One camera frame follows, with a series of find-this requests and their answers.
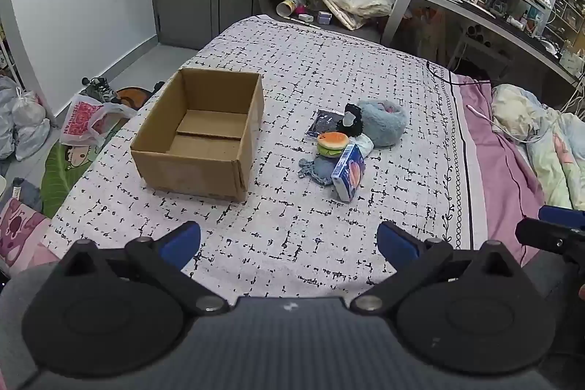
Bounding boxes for grey-blue fluffy plush toy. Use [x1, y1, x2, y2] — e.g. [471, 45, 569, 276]
[356, 98, 408, 148]

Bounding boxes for blue-grey folded cloth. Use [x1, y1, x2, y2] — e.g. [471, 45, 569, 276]
[7, 177, 44, 212]

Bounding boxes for hamburger plush toy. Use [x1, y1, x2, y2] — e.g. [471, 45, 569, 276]
[317, 131, 350, 158]

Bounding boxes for white desk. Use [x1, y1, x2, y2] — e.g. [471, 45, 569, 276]
[381, 0, 585, 89]

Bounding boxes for black cable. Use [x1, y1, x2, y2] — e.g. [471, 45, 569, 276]
[425, 60, 494, 88]

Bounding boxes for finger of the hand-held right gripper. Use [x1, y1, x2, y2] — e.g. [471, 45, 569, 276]
[516, 205, 585, 265]

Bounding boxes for small white soft pouch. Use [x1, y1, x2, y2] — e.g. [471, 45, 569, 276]
[350, 133, 374, 155]

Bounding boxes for grey-blue knitted toy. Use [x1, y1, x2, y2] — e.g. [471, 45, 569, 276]
[299, 155, 341, 186]

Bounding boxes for red printed plastic bag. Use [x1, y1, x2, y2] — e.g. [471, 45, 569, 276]
[60, 94, 138, 146]

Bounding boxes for dark glitter pouch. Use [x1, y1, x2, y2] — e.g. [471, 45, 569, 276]
[306, 109, 346, 139]

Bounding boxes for black plush toy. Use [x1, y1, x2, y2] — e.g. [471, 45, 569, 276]
[337, 103, 365, 138]

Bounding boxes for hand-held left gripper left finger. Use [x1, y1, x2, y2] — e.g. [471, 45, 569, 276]
[57, 220, 230, 317]

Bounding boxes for white plastic bags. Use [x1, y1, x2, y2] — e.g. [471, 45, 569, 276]
[0, 75, 51, 160]

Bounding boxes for pink cartoon cushion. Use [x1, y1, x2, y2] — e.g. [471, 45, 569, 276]
[0, 198, 60, 272]

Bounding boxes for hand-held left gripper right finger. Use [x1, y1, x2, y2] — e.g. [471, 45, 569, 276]
[351, 221, 519, 317]

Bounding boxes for white black-patterned blanket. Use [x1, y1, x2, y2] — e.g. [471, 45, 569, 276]
[43, 15, 487, 313]

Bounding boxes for white charging cable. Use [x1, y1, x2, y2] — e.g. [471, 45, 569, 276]
[465, 104, 556, 144]

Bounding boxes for green leaf floor mat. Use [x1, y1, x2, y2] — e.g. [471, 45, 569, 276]
[40, 116, 133, 217]

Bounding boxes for blue tissue packet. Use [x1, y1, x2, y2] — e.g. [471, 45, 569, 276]
[331, 143, 366, 202]

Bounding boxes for pink bed sheet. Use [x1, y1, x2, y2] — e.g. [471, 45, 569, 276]
[450, 72, 547, 267]

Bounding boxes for brown cardboard box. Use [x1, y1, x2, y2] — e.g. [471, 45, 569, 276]
[130, 68, 265, 202]

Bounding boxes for pastel floral quilt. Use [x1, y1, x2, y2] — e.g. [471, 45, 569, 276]
[491, 84, 585, 210]

